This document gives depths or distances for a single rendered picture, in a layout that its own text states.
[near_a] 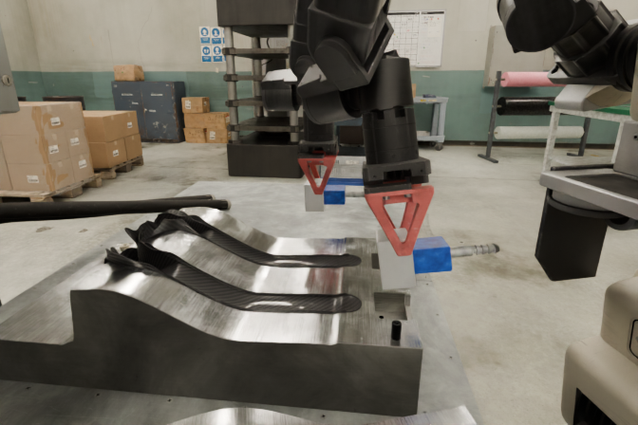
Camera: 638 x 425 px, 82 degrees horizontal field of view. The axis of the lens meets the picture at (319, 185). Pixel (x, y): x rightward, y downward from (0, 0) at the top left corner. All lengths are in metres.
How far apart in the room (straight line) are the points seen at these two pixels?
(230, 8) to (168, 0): 3.49
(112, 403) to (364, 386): 0.28
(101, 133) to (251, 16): 2.17
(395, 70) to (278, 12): 3.96
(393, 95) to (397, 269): 0.18
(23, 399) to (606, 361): 0.70
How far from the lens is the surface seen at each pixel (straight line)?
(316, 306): 0.47
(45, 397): 0.57
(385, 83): 0.38
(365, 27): 0.33
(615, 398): 0.62
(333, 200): 0.69
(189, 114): 7.26
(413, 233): 0.39
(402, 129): 0.38
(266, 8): 4.37
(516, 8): 0.55
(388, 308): 0.50
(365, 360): 0.42
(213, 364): 0.46
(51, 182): 4.19
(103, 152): 4.95
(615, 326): 0.64
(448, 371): 0.53
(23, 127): 4.20
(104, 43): 8.57
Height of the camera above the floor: 1.15
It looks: 16 degrees down
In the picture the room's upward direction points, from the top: straight up
